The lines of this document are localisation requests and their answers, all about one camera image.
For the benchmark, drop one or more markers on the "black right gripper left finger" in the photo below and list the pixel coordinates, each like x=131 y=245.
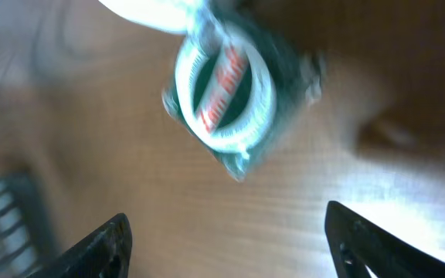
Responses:
x=105 y=253

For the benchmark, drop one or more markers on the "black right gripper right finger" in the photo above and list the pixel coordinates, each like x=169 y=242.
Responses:
x=359 y=248

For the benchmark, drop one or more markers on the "dark grey plastic basket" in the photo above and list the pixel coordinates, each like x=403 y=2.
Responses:
x=27 y=240

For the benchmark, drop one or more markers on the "white barcode scanner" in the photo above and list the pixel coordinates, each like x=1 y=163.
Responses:
x=170 y=16

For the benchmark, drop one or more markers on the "dark green round-logo packet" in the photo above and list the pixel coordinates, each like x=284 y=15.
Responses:
x=236 y=85

